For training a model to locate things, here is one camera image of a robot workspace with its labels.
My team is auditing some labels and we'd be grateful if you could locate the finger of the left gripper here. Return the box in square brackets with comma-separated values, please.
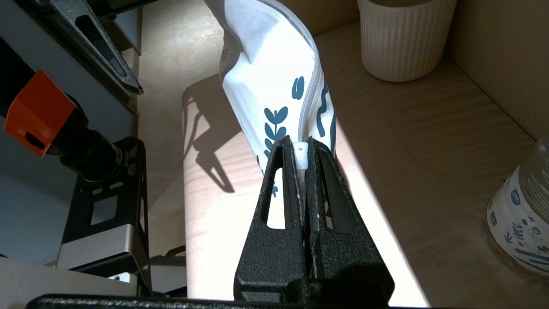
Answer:
[51, 0, 144, 96]

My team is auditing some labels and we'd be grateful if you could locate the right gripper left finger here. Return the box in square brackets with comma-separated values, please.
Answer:
[234, 135, 307, 301]

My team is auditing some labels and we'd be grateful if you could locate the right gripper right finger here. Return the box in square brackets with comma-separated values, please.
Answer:
[305, 137, 395, 301]

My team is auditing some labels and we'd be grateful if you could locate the white floral zip pouch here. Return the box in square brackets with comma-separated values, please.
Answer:
[204, 0, 339, 224]

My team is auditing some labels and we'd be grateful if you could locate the robot base chassis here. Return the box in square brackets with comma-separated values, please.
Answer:
[0, 137, 187, 301]

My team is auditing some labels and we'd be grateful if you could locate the clear water bottle grey cap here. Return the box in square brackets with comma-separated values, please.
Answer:
[486, 135, 549, 279]

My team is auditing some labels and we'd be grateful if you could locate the white ribbed mug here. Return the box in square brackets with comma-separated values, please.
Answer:
[357, 0, 457, 82]

